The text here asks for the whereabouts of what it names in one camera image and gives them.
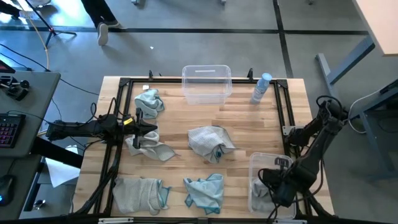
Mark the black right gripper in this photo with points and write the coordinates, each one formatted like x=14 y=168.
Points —
x=275 y=177

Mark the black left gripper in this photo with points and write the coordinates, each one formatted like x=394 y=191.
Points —
x=130 y=129

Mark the grey teal-edged microfiber towel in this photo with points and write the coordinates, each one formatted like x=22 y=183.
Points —
x=136 y=194

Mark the light blue teal-edged towel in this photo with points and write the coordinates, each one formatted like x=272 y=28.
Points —
x=149 y=101
x=206 y=193

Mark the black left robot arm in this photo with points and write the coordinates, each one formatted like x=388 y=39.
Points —
x=77 y=128

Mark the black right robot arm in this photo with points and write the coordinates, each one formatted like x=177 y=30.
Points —
x=314 y=155

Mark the small white tag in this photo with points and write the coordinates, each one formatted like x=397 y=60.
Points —
x=145 y=87

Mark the clear plastic basket with label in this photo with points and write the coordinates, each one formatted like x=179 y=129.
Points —
x=206 y=87

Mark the light blue air freshener bottle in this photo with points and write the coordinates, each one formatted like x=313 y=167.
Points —
x=260 y=88

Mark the white paper sheet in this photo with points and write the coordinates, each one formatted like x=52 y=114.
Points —
x=62 y=171

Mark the person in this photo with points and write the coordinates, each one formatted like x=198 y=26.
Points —
x=102 y=34

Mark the grey desk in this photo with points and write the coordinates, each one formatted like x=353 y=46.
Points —
x=21 y=186
x=37 y=102

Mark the blue-grey table leg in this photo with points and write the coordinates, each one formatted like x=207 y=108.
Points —
x=345 y=62

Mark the black backlit keyboard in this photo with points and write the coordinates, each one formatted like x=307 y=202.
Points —
x=11 y=130

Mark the black controller device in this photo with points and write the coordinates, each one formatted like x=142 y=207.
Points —
x=15 y=88

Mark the black tripod stand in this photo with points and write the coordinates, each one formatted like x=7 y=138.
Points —
x=42 y=17

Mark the black computer mouse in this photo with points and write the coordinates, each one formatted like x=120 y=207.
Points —
x=6 y=189

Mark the light wooden table top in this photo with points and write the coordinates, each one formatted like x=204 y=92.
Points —
x=379 y=21

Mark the black aluminium table frame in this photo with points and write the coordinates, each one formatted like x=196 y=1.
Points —
x=164 y=81

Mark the black frame clamp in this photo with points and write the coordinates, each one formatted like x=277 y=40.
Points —
x=250 y=73
x=150 y=75

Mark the blue-grey desk frame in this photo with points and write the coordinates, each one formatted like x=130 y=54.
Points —
x=373 y=130

